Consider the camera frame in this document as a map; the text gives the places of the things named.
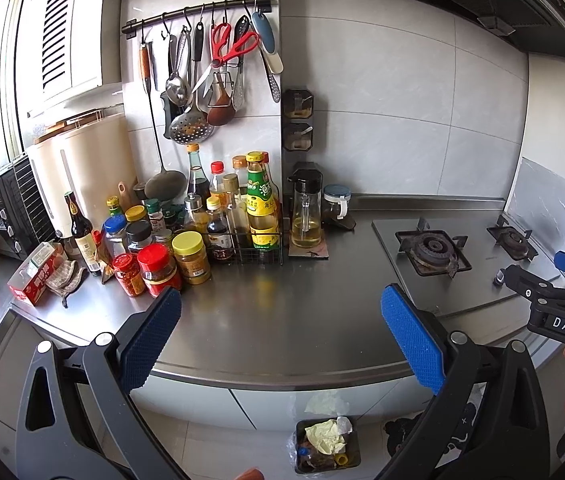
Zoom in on steel slotted skimmer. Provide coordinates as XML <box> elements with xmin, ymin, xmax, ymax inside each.
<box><xmin>170</xmin><ymin>21</ymin><xmax>214</xmax><ymax>144</ymax></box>

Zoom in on large yellow label vinegar bottle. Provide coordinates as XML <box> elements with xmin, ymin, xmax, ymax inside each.
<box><xmin>246</xmin><ymin>151</ymin><xmax>280</xmax><ymax>252</ymax></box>

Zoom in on gas stove burner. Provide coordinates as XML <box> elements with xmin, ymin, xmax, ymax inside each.
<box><xmin>487</xmin><ymin>214</ymin><xmax>539</xmax><ymax>261</ymax></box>
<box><xmin>395</xmin><ymin>217</ymin><xmax>473</xmax><ymax>280</ymax></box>

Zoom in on dark soy sauce bottle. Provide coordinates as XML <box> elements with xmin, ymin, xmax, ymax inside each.
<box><xmin>206</xmin><ymin>195</ymin><xmax>236</xmax><ymax>262</ymax></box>

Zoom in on small red chili jar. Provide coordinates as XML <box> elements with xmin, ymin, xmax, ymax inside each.
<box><xmin>112</xmin><ymin>252</ymin><xmax>146</xmax><ymax>297</ymax></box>

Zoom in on right gas stove burner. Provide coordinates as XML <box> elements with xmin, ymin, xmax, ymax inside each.
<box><xmin>487</xmin><ymin>214</ymin><xmax>539</xmax><ymax>261</ymax></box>

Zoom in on crushed clear plastic bottle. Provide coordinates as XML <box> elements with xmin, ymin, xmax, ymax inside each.
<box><xmin>297</xmin><ymin>441</ymin><xmax>335</xmax><ymax>474</ymax></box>

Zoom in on black toaster oven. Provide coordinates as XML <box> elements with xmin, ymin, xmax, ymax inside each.
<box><xmin>0</xmin><ymin>155</ymin><xmax>57</xmax><ymax>261</ymax></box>

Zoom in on black wire bottle rack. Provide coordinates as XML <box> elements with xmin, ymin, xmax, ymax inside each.
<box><xmin>227</xmin><ymin>202</ymin><xmax>283</xmax><ymax>264</ymax></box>

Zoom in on black lid spice jar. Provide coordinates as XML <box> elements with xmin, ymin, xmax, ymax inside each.
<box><xmin>125</xmin><ymin>220</ymin><xmax>154</xmax><ymax>254</ymax></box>

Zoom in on black cat floor mat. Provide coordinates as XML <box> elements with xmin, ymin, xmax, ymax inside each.
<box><xmin>383</xmin><ymin>401</ymin><xmax>479</xmax><ymax>466</ymax></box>

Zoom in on glass oil dispenser black lid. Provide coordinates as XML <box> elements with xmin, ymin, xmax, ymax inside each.
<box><xmin>290</xmin><ymin>167</ymin><xmax>323</xmax><ymax>249</ymax></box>

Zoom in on brown glass bottle gold label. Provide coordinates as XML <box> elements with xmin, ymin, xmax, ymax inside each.
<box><xmin>64</xmin><ymin>192</ymin><xmax>100</xmax><ymax>275</ymax></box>

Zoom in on yellow paper bag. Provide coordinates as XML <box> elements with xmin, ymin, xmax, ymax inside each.
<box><xmin>305</xmin><ymin>419</ymin><xmax>345</xmax><ymax>455</ymax></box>

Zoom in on red cardboard box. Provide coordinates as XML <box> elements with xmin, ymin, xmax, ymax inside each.
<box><xmin>8</xmin><ymin>242</ymin><xmax>66</xmax><ymax>306</ymax></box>

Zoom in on red cap sauce bottle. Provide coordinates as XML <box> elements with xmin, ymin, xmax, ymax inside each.
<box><xmin>210</xmin><ymin>160</ymin><xmax>227</xmax><ymax>207</ymax></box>

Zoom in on red lid chili jar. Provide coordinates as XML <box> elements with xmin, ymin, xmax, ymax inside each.
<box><xmin>137</xmin><ymin>243</ymin><xmax>182</xmax><ymax>298</ymax></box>

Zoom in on blue lid glass jar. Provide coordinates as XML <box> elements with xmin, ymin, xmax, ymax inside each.
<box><xmin>323</xmin><ymin>184</ymin><xmax>352</xmax><ymax>220</ymax></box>

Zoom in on wall mounted spice boxes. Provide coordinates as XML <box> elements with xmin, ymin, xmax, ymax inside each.
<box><xmin>282</xmin><ymin>89</ymin><xmax>314</xmax><ymax>152</ymax></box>

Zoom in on blue lid spice jar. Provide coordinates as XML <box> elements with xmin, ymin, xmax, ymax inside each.
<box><xmin>102</xmin><ymin>214</ymin><xmax>127</xmax><ymax>258</ymax></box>

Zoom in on clear plastic bag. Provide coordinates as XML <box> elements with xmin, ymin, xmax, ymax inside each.
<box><xmin>335</xmin><ymin>416</ymin><xmax>353</xmax><ymax>436</ymax></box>

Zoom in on steel gas cooktop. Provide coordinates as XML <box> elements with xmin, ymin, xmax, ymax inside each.
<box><xmin>373</xmin><ymin>211</ymin><xmax>560</xmax><ymax>318</ymax></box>

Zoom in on red kitchen scissors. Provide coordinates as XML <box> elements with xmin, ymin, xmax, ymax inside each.
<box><xmin>192</xmin><ymin>23</ymin><xmax>260</xmax><ymax>92</ymax></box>

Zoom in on left gas stove burner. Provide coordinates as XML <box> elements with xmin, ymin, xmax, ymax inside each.
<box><xmin>395</xmin><ymin>217</ymin><xmax>473</xmax><ymax>280</ymax></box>

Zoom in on black utensil hanging rail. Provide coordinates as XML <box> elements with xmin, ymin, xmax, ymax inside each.
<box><xmin>121</xmin><ymin>0</ymin><xmax>276</xmax><ymax>39</ymax></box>

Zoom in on dark ladle spoon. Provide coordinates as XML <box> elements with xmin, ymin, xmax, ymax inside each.
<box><xmin>139</xmin><ymin>40</ymin><xmax>185</xmax><ymax>202</ymax></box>

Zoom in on beige cutting board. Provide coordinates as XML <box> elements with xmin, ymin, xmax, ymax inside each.
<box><xmin>26</xmin><ymin>114</ymin><xmax>137</xmax><ymax>238</ymax></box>

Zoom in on yellow lid sauce jar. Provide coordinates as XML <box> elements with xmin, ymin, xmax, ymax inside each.
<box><xmin>172</xmin><ymin>231</ymin><xmax>211</xmax><ymax>285</ymax></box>

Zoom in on grey trash bin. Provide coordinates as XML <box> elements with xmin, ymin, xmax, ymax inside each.
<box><xmin>290</xmin><ymin>416</ymin><xmax>362</xmax><ymax>474</ymax></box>

